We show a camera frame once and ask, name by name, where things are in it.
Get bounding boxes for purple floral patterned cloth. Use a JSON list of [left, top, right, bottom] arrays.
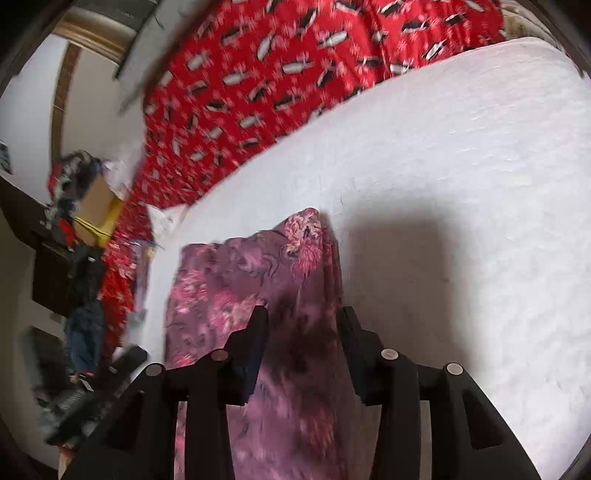
[[163, 207, 385, 480]]

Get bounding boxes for white paper packet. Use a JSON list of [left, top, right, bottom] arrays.
[[147, 204, 188, 244]]

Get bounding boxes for grey pillow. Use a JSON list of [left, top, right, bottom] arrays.
[[115, 0, 211, 113]]

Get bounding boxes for white plastic bag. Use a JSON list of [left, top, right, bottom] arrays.
[[102, 144, 144, 200]]

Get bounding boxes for brown cardboard box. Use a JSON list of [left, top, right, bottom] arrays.
[[73, 175, 124, 249]]

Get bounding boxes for pile of dark clothes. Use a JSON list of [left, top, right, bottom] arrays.
[[44, 150, 102, 250]]

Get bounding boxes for red satin patterned blanket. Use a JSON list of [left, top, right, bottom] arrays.
[[100, 0, 504, 355]]

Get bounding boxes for white folding mat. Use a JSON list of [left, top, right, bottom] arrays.
[[130, 38, 590, 479]]

